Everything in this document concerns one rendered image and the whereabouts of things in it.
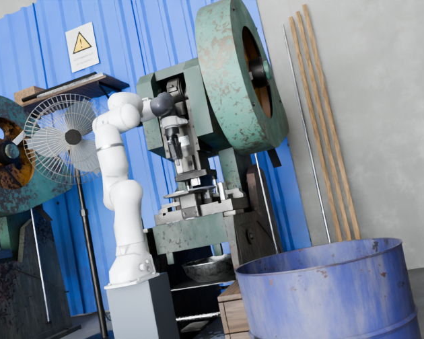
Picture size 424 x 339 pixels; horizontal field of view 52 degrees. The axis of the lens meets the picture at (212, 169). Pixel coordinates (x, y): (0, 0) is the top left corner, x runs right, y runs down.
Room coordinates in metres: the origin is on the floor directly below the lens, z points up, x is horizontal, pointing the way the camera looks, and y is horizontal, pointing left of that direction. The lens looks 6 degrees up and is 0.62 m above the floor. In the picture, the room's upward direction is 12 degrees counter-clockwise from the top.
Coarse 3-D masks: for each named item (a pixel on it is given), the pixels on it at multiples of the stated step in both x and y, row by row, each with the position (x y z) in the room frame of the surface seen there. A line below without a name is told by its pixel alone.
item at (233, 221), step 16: (256, 176) 2.60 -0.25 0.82; (256, 192) 2.54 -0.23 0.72; (256, 208) 2.52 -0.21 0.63; (272, 208) 2.81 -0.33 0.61; (240, 224) 2.12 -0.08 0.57; (256, 224) 2.41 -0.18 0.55; (272, 224) 2.72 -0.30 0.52; (240, 240) 2.07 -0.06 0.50; (256, 240) 2.35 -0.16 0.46; (272, 240) 2.67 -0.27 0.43; (240, 256) 2.04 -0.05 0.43; (256, 256) 2.29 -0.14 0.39
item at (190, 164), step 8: (184, 128) 2.32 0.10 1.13; (184, 136) 2.33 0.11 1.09; (184, 144) 2.33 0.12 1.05; (192, 144) 2.32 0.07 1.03; (184, 152) 2.33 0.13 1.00; (192, 152) 2.32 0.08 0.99; (200, 152) 2.34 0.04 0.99; (184, 160) 2.30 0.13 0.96; (192, 160) 2.29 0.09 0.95; (200, 160) 2.31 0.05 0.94; (176, 168) 2.36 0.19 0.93; (184, 168) 2.31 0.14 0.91; (192, 168) 2.29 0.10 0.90; (200, 168) 2.31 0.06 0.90; (208, 168) 2.41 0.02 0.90
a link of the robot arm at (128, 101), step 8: (112, 96) 1.81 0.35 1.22; (120, 96) 1.81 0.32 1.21; (128, 96) 1.84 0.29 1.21; (112, 104) 1.81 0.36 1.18; (120, 104) 1.80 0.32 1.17; (128, 104) 1.76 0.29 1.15; (136, 104) 1.87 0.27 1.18; (112, 112) 1.75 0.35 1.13; (120, 112) 1.73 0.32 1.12; (128, 112) 1.73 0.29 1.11; (136, 112) 1.75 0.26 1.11; (112, 120) 1.75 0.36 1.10; (120, 120) 1.74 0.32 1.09; (128, 120) 1.73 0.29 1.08; (136, 120) 1.75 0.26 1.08; (120, 128) 1.76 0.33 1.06; (128, 128) 1.77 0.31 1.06
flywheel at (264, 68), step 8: (248, 32) 2.38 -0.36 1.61; (248, 40) 2.42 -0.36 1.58; (248, 48) 2.46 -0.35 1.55; (256, 48) 2.51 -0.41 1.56; (248, 56) 2.46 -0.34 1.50; (256, 56) 2.50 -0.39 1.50; (248, 64) 2.21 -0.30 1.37; (256, 64) 2.18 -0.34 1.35; (264, 64) 2.20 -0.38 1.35; (256, 72) 2.18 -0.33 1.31; (264, 72) 2.20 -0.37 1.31; (256, 80) 2.20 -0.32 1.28; (264, 80) 2.20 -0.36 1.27; (256, 88) 2.28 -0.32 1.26; (264, 88) 2.55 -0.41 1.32; (256, 96) 2.45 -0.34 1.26; (264, 96) 2.54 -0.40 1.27; (264, 104) 2.53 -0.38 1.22; (264, 112) 2.50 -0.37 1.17; (272, 112) 2.54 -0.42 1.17
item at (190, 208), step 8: (184, 192) 2.12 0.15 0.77; (192, 192) 2.15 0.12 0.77; (200, 192) 2.26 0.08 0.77; (184, 200) 2.25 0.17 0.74; (192, 200) 2.23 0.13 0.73; (200, 200) 2.27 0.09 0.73; (184, 208) 2.25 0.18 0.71; (192, 208) 2.24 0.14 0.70; (184, 216) 2.25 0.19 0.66; (192, 216) 2.24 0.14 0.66
